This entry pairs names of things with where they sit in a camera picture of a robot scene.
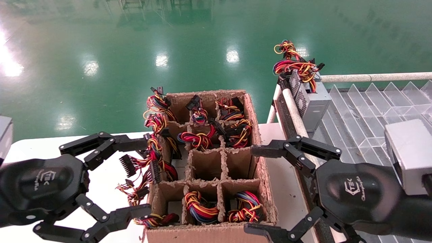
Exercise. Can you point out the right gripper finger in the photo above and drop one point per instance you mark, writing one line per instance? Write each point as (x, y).
(266, 234)

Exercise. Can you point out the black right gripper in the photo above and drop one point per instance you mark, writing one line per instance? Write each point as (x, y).
(357, 192)

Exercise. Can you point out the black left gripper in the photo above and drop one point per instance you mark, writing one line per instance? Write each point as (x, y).
(40, 185)

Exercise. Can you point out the dark grey shelf board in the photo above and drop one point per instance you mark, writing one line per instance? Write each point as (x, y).
(285, 116)

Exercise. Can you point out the cardboard box with dividers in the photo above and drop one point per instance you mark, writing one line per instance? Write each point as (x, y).
(209, 236)

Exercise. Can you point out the clear acrylic divided tray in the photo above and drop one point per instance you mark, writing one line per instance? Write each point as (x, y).
(364, 114)

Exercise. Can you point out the white pipe rack frame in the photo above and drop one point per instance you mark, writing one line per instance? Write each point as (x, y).
(371, 77)

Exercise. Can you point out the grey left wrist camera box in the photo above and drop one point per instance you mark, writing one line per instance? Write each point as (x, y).
(5, 135)

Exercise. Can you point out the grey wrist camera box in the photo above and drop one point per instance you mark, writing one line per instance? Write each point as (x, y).
(5, 135)
(411, 152)

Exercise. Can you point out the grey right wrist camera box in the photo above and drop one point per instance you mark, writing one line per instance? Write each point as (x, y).
(411, 152)

